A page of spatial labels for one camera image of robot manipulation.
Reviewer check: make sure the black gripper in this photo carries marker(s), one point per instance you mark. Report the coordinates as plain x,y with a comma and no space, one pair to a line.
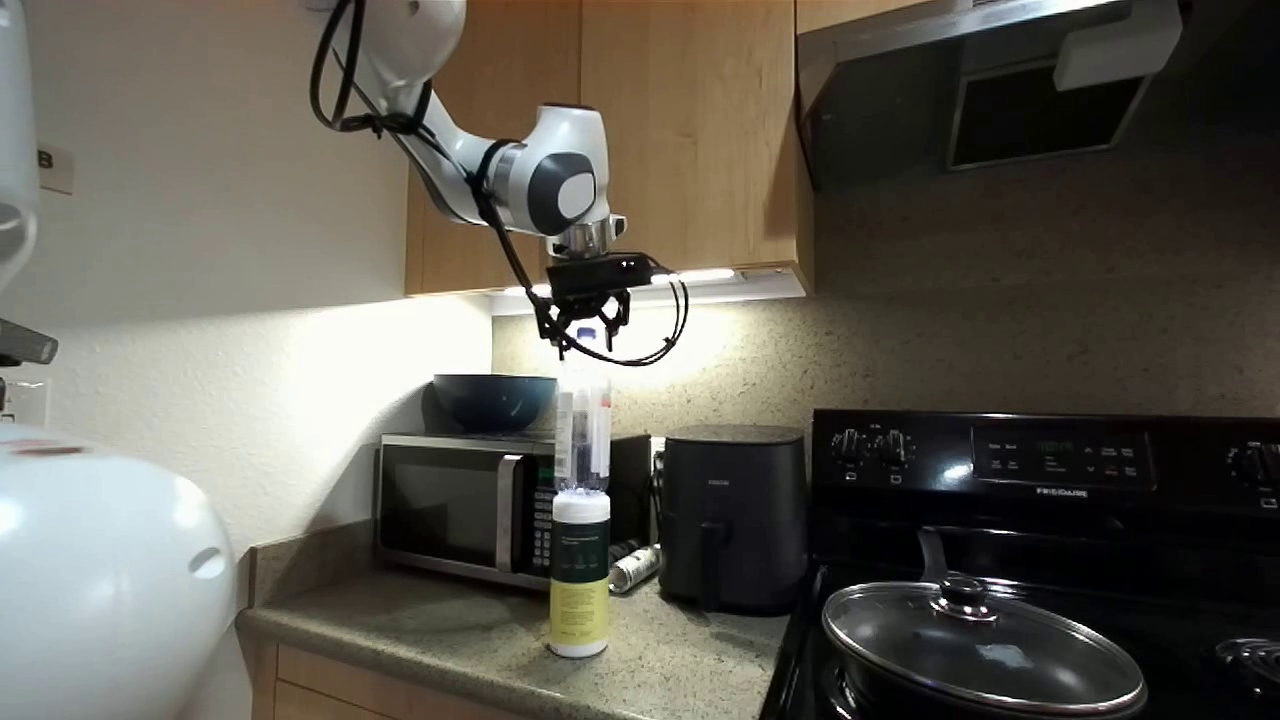
594,285

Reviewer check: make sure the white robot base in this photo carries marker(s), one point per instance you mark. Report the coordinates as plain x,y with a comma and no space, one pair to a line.
118,581

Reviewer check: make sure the small spray can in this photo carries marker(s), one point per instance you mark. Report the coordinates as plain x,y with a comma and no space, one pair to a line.
635,571

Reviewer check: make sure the wooden upper cabinets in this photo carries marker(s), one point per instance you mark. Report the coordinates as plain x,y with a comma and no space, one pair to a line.
697,104

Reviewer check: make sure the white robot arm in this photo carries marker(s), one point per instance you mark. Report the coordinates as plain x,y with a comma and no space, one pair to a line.
542,192

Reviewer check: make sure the wall outlet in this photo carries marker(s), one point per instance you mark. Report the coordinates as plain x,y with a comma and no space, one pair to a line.
59,169

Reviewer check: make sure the clear plastic bottle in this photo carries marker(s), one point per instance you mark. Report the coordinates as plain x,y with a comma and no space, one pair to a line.
581,428

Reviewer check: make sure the dark blue bowl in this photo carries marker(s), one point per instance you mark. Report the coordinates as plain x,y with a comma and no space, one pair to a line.
480,401

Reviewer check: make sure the range hood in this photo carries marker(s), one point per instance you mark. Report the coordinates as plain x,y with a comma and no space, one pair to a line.
942,86

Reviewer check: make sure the black air fryer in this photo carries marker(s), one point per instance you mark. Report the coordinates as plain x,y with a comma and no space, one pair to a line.
733,518

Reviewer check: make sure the black electric stove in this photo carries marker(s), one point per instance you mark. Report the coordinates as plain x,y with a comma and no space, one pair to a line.
1154,529

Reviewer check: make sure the black pan with glass lid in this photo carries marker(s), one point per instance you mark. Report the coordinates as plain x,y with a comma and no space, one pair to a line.
946,648

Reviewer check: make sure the stainless steel microwave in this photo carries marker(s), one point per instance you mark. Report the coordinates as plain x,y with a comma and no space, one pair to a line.
476,510

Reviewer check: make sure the white yellow canister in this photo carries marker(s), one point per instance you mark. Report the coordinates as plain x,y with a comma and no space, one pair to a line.
576,587

